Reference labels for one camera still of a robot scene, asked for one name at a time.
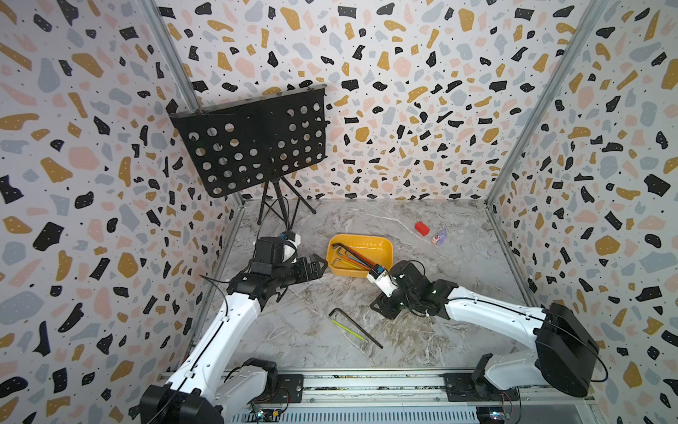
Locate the long black hex key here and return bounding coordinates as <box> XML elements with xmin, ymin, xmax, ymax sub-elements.
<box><xmin>331</xmin><ymin>243</ymin><xmax>376</xmax><ymax>270</ymax></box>

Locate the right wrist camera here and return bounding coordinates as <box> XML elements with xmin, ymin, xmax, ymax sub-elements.
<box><xmin>367</xmin><ymin>264</ymin><xmax>397</xmax><ymax>298</ymax></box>

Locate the lime green hex key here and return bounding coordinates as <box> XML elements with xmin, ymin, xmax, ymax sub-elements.
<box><xmin>330</xmin><ymin>319</ymin><xmax>367</xmax><ymax>341</ymax></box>

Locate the yellow hex key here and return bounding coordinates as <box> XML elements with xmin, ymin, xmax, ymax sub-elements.
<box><xmin>331</xmin><ymin>256</ymin><xmax>367</xmax><ymax>271</ymax></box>

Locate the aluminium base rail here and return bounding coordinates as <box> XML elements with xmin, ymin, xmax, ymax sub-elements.
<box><xmin>221</xmin><ymin>367</ymin><xmax>600</xmax><ymax>424</ymax></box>

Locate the red hex key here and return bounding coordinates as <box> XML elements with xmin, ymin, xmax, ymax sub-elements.
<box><xmin>346</xmin><ymin>248</ymin><xmax>375</xmax><ymax>268</ymax></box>

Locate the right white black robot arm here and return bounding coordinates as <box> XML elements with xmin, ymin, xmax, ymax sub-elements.
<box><xmin>367</xmin><ymin>261</ymin><xmax>600</xmax><ymax>400</ymax></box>

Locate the black perforated music stand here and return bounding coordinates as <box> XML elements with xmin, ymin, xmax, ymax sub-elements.
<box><xmin>171</xmin><ymin>85</ymin><xmax>328</xmax><ymax>229</ymax></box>

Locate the yellow plastic storage box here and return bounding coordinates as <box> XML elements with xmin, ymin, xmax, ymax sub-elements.
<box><xmin>326</xmin><ymin>234</ymin><xmax>394</xmax><ymax>278</ymax></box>

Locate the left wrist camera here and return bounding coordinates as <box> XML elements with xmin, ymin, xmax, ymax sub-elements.
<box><xmin>252</xmin><ymin>231</ymin><xmax>301</xmax><ymax>266</ymax></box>

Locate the orange hex key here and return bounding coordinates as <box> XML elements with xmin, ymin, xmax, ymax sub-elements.
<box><xmin>338</xmin><ymin>254</ymin><xmax>371</xmax><ymax>271</ymax></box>

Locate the red small block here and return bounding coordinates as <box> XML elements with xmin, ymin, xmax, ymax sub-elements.
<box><xmin>415</xmin><ymin>222</ymin><xmax>430</xmax><ymax>237</ymax></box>

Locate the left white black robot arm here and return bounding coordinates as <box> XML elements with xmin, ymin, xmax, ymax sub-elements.
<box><xmin>139</xmin><ymin>254</ymin><xmax>328</xmax><ymax>423</ymax></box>

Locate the small purple toy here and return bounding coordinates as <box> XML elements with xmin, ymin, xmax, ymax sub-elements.
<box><xmin>432</xmin><ymin>228</ymin><xmax>448</xmax><ymax>246</ymax></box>

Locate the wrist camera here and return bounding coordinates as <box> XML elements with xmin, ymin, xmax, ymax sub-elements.
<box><xmin>252</xmin><ymin>231</ymin><xmax>301</xmax><ymax>266</ymax></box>
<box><xmin>367</xmin><ymin>264</ymin><xmax>397</xmax><ymax>298</ymax></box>

